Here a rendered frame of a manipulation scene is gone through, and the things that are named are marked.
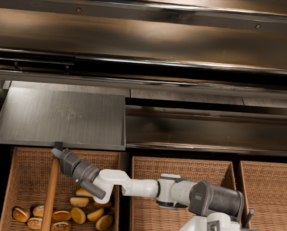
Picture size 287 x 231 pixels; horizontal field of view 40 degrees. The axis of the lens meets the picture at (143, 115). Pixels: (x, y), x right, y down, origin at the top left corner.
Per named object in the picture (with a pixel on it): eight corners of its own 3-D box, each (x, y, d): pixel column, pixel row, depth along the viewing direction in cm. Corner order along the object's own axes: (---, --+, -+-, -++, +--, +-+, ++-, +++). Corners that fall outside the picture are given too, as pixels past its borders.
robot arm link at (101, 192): (97, 161, 153) (120, 175, 149) (91, 183, 158) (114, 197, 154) (78, 173, 143) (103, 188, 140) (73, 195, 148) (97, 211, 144)
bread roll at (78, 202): (89, 197, 208) (88, 208, 207) (89, 197, 214) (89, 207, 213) (69, 197, 207) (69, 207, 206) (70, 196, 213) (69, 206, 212)
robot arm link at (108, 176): (98, 167, 148) (132, 170, 152) (93, 186, 151) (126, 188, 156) (100, 178, 142) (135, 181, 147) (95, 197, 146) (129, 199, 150)
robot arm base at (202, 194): (224, 195, 140) (245, 188, 131) (223, 232, 134) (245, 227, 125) (189, 184, 135) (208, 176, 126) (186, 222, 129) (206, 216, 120)
